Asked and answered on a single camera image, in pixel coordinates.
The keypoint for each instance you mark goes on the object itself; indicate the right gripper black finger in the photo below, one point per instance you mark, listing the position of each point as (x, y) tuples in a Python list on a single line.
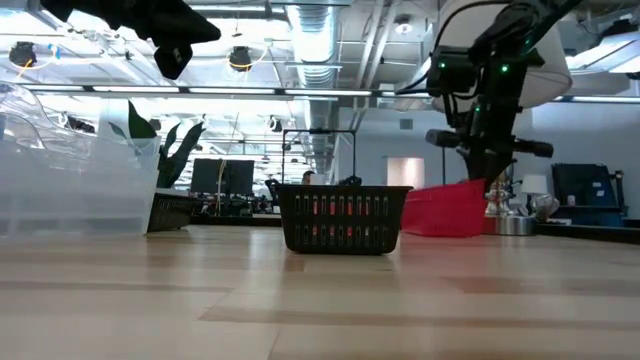
[(501, 167), (477, 167)]

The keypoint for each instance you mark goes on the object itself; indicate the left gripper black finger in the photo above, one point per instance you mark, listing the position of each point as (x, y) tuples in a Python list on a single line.
[(190, 27), (172, 62)]

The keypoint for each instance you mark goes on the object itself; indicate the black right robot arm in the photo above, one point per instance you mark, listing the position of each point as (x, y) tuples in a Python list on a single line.
[(520, 20)]

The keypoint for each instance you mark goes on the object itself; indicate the small white table lamp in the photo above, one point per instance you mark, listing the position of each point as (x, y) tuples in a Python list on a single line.
[(534, 184)]

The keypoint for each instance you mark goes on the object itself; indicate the silver lamp base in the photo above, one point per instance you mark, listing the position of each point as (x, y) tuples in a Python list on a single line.
[(510, 225)]

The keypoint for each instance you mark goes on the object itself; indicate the shiny silver ornament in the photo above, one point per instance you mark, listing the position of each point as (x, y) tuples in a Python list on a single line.
[(546, 205)]

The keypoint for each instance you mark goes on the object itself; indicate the black ceiling device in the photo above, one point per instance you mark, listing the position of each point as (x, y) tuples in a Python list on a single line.
[(22, 53), (240, 58)]

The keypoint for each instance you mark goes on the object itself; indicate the long ceiling light strip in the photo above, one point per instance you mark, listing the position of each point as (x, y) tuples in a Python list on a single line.
[(230, 90)]

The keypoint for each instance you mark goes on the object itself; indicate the white door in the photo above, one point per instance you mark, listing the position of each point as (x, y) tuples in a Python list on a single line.
[(406, 172)]

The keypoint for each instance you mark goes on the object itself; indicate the blue equipment rack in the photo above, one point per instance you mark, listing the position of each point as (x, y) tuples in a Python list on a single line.
[(587, 190)]

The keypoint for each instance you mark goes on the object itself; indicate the green artificial plant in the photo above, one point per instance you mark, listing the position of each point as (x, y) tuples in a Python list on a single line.
[(172, 170)]

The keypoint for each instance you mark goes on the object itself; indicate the black computer monitor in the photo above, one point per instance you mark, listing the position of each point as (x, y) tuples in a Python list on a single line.
[(240, 176), (206, 176)]

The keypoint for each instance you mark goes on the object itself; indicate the clear plastic container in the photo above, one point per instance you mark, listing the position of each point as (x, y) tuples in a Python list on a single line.
[(135, 200), (20, 190)]

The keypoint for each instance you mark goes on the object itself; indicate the person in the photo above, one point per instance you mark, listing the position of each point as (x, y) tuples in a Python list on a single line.
[(308, 177)]

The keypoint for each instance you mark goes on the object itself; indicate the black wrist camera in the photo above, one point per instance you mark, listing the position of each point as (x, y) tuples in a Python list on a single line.
[(450, 70)]

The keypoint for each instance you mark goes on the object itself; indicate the silver ventilation duct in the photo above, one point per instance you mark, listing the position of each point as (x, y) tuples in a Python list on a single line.
[(315, 45)]

